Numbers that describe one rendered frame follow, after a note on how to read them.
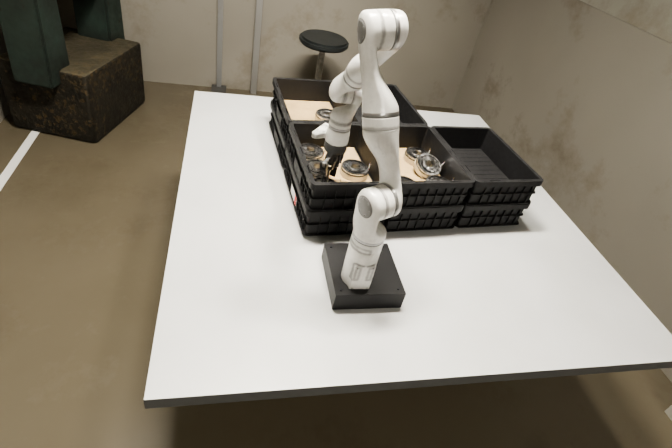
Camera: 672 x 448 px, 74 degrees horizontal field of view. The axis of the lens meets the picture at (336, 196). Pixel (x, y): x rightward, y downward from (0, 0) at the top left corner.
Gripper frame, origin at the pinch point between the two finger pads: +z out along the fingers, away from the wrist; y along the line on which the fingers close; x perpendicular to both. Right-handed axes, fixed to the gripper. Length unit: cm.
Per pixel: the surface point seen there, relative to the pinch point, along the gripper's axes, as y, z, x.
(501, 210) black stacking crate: 39, 9, -57
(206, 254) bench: -39.6, 18.0, 18.6
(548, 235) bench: 50, 18, -78
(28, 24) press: 30, 15, 201
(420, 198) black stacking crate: 13.8, 2.4, -29.8
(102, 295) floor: -35, 89, 82
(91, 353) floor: -57, 88, 62
